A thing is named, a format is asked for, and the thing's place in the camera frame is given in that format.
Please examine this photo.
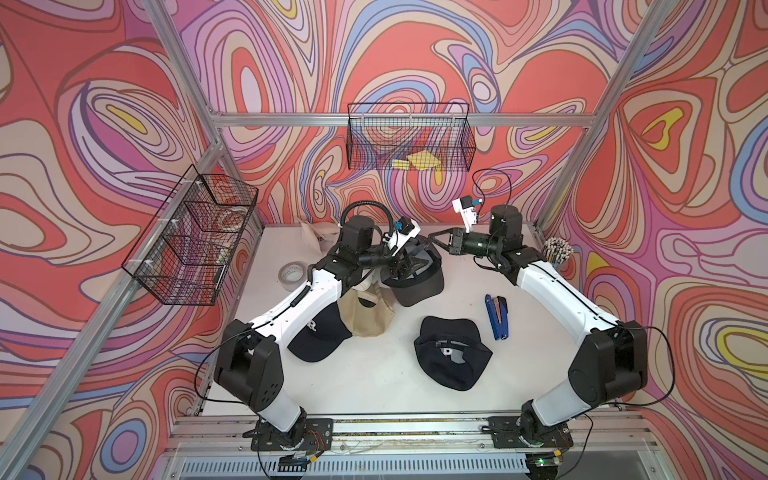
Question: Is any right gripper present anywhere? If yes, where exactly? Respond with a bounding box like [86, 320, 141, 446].
[427, 227, 501, 258]

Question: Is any dark grey baseball cap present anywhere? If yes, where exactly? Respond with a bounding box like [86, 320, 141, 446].
[380, 235, 445, 307]

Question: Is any tan khaki baseball cap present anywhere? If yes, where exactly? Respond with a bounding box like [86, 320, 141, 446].
[337, 284, 395, 338]

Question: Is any cream baseball cap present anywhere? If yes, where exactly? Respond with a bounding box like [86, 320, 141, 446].
[300, 222, 340, 255]

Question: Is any black cap with white logo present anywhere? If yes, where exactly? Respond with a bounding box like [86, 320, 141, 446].
[288, 303, 352, 363]

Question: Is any light beige baseball cap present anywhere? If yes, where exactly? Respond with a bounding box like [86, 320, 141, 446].
[355, 269, 380, 291]

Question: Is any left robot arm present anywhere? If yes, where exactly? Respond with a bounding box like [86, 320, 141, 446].
[212, 207, 421, 450]

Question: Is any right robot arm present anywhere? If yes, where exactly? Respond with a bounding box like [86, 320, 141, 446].
[429, 196, 648, 448]

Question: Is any black cap upside down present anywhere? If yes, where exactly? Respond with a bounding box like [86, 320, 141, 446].
[414, 316, 493, 392]

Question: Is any blue tool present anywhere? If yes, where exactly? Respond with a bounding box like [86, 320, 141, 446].
[484, 294, 509, 340]

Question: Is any cup of pencils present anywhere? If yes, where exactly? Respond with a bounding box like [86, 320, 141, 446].
[543, 237, 574, 268]

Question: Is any clear tape roll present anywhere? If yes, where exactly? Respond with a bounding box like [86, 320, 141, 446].
[278, 261, 307, 291]

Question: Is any black wire basket back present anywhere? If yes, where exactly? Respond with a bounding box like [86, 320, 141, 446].
[346, 100, 476, 172]

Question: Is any black wire basket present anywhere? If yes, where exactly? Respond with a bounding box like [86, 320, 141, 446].
[121, 166, 259, 306]
[346, 100, 476, 172]

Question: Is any black wire basket left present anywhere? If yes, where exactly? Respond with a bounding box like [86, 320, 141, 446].
[121, 166, 259, 306]

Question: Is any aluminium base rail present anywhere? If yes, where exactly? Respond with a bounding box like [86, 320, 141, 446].
[151, 410, 674, 479]

